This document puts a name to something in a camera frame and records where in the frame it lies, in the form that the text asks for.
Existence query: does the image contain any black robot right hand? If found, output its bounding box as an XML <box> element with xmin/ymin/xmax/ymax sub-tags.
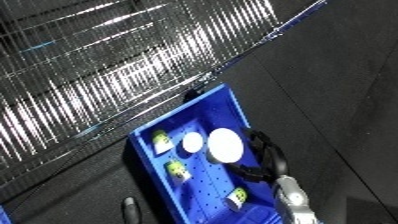
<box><xmin>225</xmin><ymin>127</ymin><xmax>292</xmax><ymax>184</ymax></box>

